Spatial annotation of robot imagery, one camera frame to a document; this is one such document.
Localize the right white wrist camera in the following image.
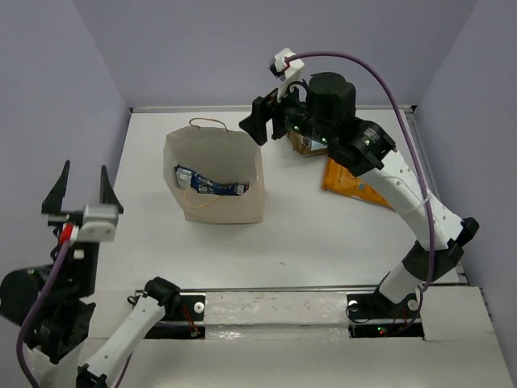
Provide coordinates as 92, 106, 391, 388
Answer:
269, 48, 305, 102

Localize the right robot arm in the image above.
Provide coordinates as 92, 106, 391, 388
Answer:
239, 72, 479, 317

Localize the blue snack packet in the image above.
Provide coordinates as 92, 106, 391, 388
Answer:
174, 164, 250, 196

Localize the beige paper bag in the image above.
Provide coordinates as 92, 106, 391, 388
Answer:
163, 121, 265, 224

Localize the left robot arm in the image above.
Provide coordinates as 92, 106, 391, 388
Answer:
1, 163, 181, 387

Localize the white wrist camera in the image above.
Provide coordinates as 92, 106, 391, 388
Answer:
58, 204, 119, 246
269, 48, 305, 102

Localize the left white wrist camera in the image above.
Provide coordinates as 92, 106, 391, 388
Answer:
58, 204, 119, 246

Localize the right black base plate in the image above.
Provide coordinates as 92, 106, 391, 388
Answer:
345, 293, 425, 339

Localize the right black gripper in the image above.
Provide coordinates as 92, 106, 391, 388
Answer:
238, 74, 334, 147

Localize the white front board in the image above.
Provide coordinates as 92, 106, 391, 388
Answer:
47, 285, 513, 388

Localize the brown snack packet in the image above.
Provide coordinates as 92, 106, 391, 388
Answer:
286, 132, 328, 156

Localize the orange snack packet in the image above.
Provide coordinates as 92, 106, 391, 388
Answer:
321, 158, 391, 209

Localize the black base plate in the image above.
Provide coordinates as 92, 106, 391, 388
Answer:
345, 293, 425, 339
145, 293, 206, 340

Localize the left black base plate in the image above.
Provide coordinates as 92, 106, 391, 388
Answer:
145, 293, 206, 340

